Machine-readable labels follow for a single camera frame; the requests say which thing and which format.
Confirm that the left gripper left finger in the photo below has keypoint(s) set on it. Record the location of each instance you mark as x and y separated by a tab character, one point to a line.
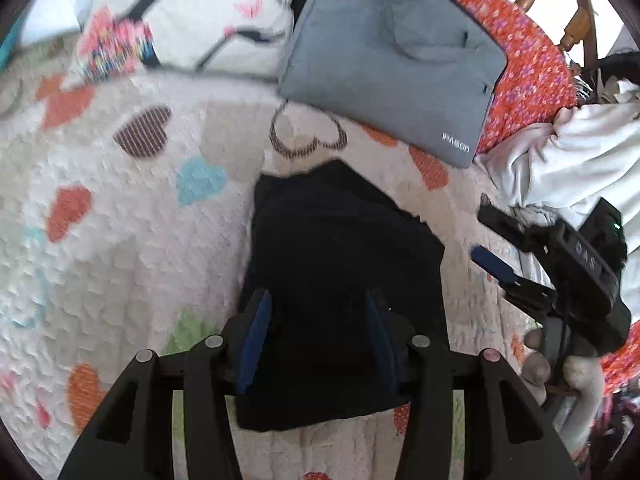
131	435

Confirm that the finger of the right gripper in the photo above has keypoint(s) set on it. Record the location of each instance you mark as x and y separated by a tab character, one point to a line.
535	300
504	225

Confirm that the right hand white glove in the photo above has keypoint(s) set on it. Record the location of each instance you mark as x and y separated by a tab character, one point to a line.
569	392

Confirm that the heart patterned quilt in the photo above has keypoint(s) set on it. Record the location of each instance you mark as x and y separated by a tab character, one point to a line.
125	218

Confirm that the wooden chair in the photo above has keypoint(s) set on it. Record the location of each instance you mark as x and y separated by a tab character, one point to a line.
565	10

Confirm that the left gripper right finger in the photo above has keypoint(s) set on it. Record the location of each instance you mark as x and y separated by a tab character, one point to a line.
506	433

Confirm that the white girl print pillow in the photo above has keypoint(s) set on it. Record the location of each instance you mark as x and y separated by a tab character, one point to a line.
245	37

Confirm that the light grey blanket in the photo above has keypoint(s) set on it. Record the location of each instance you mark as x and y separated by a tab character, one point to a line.
561	169

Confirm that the grey laptop bag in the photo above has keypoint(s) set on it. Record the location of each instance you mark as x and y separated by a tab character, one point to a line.
422	71

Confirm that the dark blue garment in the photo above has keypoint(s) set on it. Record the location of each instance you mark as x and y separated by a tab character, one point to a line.
625	65

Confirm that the red floral pillow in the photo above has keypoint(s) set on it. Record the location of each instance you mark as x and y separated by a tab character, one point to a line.
536	83

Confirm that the black pants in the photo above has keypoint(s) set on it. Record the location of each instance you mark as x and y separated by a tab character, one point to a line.
338	258

